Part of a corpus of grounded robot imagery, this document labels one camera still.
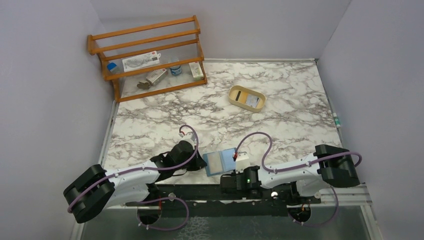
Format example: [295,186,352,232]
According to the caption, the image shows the blue leather card holder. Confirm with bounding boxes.
[202,147,236,177]

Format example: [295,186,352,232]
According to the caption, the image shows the wooden tiered shelf rack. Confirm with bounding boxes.
[86,15,208,103]

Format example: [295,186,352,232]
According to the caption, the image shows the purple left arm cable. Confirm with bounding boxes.
[67,124,200,232]

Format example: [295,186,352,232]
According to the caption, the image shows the yellow grey card in tray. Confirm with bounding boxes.
[234,90,249,104]

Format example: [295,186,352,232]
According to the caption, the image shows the aluminium frame rail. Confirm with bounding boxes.
[319,184,373,206]

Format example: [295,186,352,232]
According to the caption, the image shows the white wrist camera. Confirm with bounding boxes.
[235,152,250,174]
[179,131,198,143]

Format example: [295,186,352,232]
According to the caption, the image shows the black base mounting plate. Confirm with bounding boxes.
[126,183,321,221]

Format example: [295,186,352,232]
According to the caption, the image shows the white card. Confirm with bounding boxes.
[245,94,260,108]

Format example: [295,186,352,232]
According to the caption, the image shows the white blister pack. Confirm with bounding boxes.
[122,51,161,73]

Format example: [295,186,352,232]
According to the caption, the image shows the blue white small jar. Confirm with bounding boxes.
[169,65,182,76]

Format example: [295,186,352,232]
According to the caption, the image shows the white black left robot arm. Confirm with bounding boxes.
[63,140,207,224]

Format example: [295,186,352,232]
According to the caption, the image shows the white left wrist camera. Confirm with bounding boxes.
[179,131,198,143]

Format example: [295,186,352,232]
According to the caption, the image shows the green white small box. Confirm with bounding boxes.
[188,61,204,81]

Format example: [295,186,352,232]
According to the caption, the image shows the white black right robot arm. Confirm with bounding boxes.
[220,144,363,199]

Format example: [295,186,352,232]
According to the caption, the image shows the blue white eraser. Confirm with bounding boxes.
[106,62,121,75]

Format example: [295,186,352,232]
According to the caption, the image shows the beige oval tray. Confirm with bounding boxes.
[228,85,267,113]

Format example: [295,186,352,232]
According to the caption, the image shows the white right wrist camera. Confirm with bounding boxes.
[235,152,250,174]

